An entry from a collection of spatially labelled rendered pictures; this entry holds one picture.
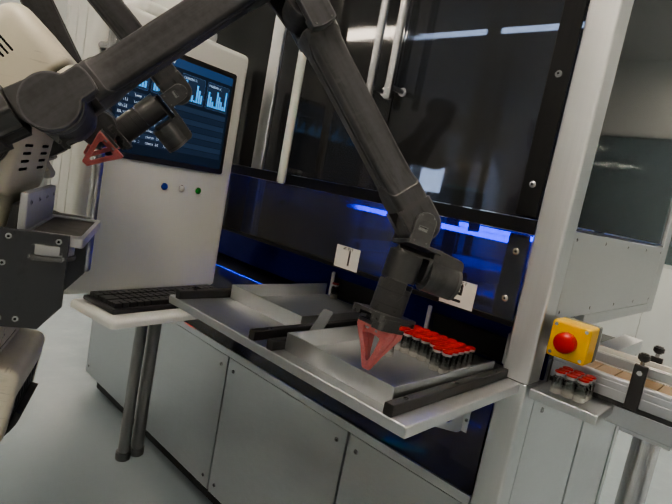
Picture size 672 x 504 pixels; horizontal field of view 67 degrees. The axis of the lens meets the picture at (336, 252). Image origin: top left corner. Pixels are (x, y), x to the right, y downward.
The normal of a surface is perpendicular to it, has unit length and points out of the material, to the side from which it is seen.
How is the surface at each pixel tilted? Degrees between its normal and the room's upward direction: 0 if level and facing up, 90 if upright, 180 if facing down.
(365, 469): 90
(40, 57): 90
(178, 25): 85
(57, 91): 82
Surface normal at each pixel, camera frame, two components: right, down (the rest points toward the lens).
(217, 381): -0.68, -0.04
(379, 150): 0.20, 0.07
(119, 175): 0.79, 0.22
